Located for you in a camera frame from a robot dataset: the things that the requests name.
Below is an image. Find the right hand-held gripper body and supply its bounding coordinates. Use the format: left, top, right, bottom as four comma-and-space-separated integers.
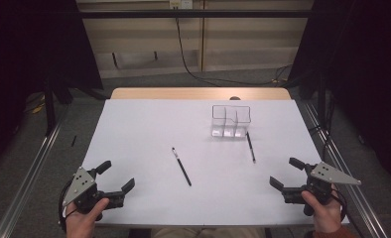
281, 161, 362, 217

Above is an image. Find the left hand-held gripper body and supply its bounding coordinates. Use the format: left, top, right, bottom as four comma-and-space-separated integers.
62, 166, 127, 222

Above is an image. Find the black makeup brush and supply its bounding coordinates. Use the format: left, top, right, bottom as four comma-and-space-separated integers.
171, 147, 193, 187
245, 131, 257, 165

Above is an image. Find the clear acrylic organizer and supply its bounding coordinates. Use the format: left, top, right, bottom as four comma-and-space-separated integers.
210, 104, 252, 139

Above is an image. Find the person's left hand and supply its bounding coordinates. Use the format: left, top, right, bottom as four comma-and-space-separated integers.
65, 197, 111, 238

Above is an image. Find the person's right hand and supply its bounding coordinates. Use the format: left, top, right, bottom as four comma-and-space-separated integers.
301, 184, 345, 234

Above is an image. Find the white table sheet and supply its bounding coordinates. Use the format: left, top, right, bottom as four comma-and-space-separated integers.
58, 98, 350, 228

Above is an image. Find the left hand-held gripper cable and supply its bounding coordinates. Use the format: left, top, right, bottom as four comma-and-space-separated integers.
58, 178, 77, 232

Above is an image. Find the hand-held gripper cable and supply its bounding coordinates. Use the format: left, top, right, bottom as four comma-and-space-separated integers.
331, 188, 349, 222
58, 178, 77, 232

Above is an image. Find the right hand-held gripper cable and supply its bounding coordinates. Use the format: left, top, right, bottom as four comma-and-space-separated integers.
331, 188, 349, 222

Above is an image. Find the metal floor rail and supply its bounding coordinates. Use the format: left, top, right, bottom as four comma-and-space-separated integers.
0, 105, 70, 238
302, 100, 390, 238

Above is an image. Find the black stand post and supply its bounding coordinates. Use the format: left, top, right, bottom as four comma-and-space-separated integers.
44, 77, 58, 137
317, 70, 328, 133

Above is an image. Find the black wall cable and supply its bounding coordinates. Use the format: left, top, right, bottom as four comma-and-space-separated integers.
174, 6, 294, 87

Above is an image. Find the white wall socket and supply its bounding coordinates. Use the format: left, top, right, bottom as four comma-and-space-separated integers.
169, 0, 194, 10

